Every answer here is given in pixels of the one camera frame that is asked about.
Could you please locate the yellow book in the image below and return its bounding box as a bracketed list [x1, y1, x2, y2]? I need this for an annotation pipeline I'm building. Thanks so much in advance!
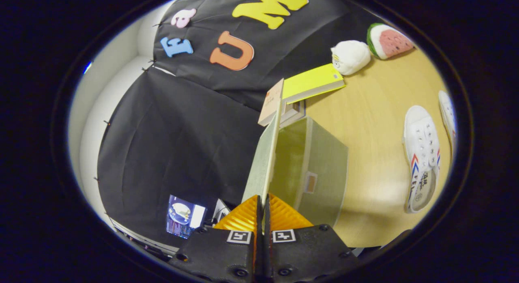
[282, 63, 346, 105]

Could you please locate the green storage box lid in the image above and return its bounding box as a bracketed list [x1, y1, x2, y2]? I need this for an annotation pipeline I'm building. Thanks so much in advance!
[242, 101, 283, 206]

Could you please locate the green fabric storage box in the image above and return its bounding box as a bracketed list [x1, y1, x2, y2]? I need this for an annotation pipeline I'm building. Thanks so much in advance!
[268, 116, 349, 227]

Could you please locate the white canvas shoe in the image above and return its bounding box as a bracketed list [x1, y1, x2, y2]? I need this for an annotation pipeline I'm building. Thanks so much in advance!
[402, 105, 441, 214]
[438, 90, 457, 154]

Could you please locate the lit computer monitor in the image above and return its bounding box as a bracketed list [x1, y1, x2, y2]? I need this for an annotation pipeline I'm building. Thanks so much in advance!
[165, 195, 206, 239]

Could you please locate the white plush toy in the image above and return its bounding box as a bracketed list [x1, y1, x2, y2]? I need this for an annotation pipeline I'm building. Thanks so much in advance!
[330, 40, 371, 76]

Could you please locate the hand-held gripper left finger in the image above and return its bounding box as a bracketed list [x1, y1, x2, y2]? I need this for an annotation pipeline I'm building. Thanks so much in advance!
[168, 195, 264, 283]

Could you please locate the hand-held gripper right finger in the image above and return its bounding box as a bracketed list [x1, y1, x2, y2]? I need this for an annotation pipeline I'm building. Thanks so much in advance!
[264, 193, 359, 283]

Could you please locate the white book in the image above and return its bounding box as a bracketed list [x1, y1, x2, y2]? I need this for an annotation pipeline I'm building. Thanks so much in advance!
[281, 101, 302, 127]

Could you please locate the watermelon slice plush toy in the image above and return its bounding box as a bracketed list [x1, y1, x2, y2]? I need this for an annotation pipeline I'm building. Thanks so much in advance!
[367, 23, 415, 60]

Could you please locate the tan book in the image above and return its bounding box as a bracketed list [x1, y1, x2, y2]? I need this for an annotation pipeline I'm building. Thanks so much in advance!
[258, 78, 284, 126]

